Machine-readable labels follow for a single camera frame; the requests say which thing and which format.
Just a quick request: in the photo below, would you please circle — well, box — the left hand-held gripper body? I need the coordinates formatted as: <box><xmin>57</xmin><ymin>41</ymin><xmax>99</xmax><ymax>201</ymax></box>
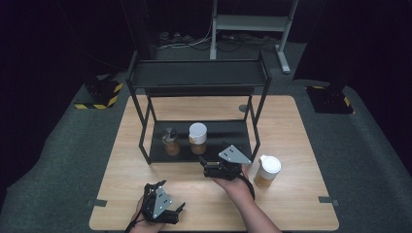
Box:
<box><xmin>141</xmin><ymin>183</ymin><xmax>180</xmax><ymax>225</ymax></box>

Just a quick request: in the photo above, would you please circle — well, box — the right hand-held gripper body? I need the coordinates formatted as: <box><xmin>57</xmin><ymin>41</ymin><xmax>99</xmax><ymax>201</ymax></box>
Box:
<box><xmin>203</xmin><ymin>144</ymin><xmax>253</xmax><ymax>182</ymax></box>

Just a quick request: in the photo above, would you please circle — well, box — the short white lid spice jar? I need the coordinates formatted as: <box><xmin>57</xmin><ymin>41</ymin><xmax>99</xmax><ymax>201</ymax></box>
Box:
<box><xmin>188</xmin><ymin>121</ymin><xmax>209</xmax><ymax>155</ymax></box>

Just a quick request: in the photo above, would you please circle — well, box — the black metal two-tier rack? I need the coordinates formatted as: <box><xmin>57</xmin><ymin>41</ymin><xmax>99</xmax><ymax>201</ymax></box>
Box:
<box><xmin>125</xmin><ymin>50</ymin><xmax>273</xmax><ymax>165</ymax></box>

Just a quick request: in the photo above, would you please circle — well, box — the person's left hand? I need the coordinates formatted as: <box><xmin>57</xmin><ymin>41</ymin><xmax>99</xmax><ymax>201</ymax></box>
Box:
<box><xmin>128</xmin><ymin>195</ymin><xmax>167</xmax><ymax>233</ymax></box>

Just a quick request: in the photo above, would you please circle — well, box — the person's right hand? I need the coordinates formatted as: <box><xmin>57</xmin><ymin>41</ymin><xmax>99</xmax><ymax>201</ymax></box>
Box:
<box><xmin>211</xmin><ymin>164</ymin><xmax>254</xmax><ymax>199</ymax></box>

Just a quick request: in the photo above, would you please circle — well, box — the tall white lid spice jar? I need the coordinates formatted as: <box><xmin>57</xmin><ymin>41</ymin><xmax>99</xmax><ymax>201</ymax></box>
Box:
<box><xmin>254</xmin><ymin>154</ymin><xmax>283</xmax><ymax>188</ymax></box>

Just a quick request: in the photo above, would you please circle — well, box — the black yellow striped stand base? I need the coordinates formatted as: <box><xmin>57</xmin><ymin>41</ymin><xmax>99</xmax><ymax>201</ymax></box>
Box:
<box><xmin>74</xmin><ymin>77</ymin><xmax>124</xmax><ymax>111</ymax></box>
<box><xmin>305</xmin><ymin>82</ymin><xmax>356</xmax><ymax>116</ymax></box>

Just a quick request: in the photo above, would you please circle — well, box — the grey metal stand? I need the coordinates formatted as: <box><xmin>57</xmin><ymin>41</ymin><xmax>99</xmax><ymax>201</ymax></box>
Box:
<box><xmin>209</xmin><ymin>0</ymin><xmax>299</xmax><ymax>75</ymax></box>

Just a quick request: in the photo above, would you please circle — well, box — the left hand-held gripper cable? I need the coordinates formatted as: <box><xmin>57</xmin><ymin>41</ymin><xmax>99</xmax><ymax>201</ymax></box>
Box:
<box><xmin>123</xmin><ymin>207</ymin><xmax>145</xmax><ymax>233</ymax></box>

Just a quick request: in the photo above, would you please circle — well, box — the hand-held gripper cable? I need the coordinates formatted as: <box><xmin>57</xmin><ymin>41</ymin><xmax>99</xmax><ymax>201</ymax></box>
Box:
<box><xmin>238</xmin><ymin>174</ymin><xmax>257</xmax><ymax>201</ymax></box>
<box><xmin>123</xmin><ymin>207</ymin><xmax>145</xmax><ymax>233</ymax></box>

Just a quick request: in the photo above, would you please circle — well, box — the right hand-held gripper cable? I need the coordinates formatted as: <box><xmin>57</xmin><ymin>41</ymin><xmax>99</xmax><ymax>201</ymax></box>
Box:
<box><xmin>238</xmin><ymin>174</ymin><xmax>257</xmax><ymax>201</ymax></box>

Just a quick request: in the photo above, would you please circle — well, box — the bundle of floor cables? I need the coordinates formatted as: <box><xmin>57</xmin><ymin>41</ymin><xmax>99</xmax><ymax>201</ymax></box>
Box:
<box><xmin>156</xmin><ymin>30</ymin><xmax>280</xmax><ymax>53</ymax></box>

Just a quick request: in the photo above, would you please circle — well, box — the thin black hanging cable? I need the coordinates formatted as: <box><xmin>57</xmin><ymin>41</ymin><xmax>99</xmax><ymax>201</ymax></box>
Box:
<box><xmin>55</xmin><ymin>0</ymin><xmax>128</xmax><ymax>72</ymax></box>

